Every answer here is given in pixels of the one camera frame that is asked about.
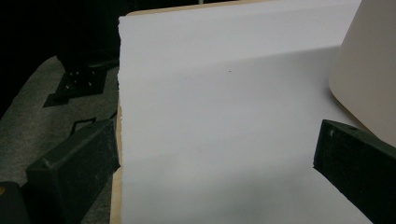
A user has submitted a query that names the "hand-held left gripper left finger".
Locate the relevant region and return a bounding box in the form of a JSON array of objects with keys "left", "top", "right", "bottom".
[{"left": 25, "top": 119, "right": 121, "bottom": 224}]

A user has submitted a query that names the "white plastic bin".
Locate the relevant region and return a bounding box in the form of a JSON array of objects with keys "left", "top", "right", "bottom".
[{"left": 328, "top": 0, "right": 396, "bottom": 147}]

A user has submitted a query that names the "white paper sheet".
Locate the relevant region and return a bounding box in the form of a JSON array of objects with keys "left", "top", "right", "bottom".
[{"left": 117, "top": 0, "right": 374, "bottom": 224}]

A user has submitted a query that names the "black stand base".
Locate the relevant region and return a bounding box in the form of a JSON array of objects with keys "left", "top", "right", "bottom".
[{"left": 42, "top": 55, "right": 120, "bottom": 108}]

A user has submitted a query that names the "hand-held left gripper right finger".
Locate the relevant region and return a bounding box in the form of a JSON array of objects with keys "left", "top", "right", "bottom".
[{"left": 312, "top": 119, "right": 396, "bottom": 224}]

